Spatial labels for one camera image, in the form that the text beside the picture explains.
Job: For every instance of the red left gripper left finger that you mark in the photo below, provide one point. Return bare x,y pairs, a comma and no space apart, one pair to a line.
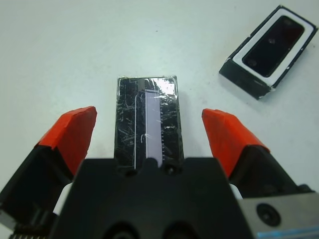
67,139

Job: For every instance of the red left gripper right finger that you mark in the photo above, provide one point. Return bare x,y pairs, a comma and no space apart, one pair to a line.
229,139

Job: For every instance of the glossy black box lid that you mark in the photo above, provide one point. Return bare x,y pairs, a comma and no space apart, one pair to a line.
129,124

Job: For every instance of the black box white lining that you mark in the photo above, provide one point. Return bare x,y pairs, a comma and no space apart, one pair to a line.
244,79

